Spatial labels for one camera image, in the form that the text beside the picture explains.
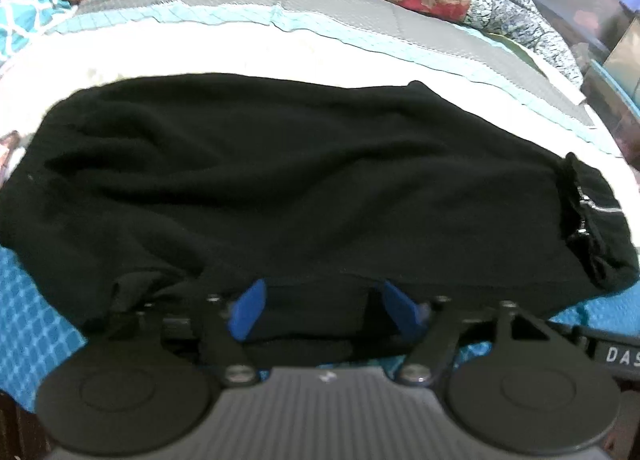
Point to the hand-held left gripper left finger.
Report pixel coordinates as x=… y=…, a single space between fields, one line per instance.
x=247 y=312

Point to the teal patterned pillow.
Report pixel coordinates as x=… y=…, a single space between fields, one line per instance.
x=25 y=15

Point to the black pants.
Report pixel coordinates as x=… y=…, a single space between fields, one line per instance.
x=300 y=180

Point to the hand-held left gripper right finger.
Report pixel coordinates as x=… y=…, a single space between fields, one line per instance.
x=400 y=310

